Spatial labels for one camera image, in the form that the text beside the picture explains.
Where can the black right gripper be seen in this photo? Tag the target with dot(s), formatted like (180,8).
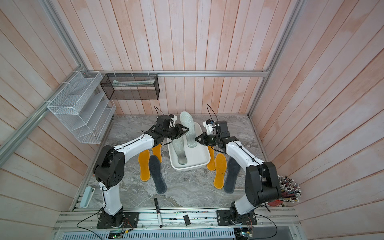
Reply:
(205,136)

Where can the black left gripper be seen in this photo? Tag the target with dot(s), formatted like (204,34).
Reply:
(180,130)

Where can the white textured insole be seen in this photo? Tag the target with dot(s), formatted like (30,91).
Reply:
(187,121)
(178,145)

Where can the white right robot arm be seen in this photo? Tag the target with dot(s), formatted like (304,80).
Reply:
(262,183)

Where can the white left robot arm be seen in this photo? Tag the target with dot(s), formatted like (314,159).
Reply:
(109,168)

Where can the white plastic storage box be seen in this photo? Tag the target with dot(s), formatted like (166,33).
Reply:
(197,157)

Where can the yellow fuzzy insole upper left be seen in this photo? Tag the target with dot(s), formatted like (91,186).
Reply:
(157,151)

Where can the yellow fuzzy insole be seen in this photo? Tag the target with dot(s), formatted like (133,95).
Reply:
(144,158)
(157,151)
(221,167)
(211,165)

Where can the yellow fuzzy insole lower right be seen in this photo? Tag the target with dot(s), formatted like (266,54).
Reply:
(221,167)

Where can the yellow fuzzy insole upper right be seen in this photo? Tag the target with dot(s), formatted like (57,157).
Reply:
(211,165)

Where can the yellow fuzzy insole lower left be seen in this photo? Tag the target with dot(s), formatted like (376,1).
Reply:
(144,158)

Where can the dark grey insole right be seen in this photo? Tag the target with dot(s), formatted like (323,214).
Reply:
(232,175)

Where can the dark grey insole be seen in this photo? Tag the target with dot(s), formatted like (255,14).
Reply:
(156,174)
(232,175)

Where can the dark grey insole left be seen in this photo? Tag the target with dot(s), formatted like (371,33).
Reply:
(156,174)

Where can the red cup of pencils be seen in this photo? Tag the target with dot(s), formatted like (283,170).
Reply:
(291,192)

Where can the black marker pen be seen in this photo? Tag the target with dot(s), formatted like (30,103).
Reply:
(160,222)

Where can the small black block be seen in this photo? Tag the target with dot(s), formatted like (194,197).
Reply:
(187,220)

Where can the pale green small device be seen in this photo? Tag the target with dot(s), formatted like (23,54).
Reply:
(87,196)

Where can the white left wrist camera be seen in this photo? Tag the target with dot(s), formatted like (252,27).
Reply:
(173,119)

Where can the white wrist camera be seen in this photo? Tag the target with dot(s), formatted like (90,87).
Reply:
(209,126)
(173,119)

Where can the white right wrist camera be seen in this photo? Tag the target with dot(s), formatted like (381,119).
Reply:
(209,126)

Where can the black wire mesh basket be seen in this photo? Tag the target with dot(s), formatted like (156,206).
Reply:
(143,87)

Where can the white wire mesh shelf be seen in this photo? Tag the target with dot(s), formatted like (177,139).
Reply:
(85,113)

